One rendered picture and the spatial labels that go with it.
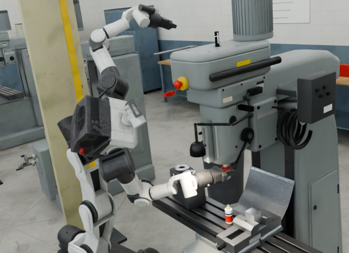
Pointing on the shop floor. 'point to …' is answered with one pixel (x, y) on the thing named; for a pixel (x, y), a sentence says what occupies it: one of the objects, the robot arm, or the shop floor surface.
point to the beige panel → (57, 84)
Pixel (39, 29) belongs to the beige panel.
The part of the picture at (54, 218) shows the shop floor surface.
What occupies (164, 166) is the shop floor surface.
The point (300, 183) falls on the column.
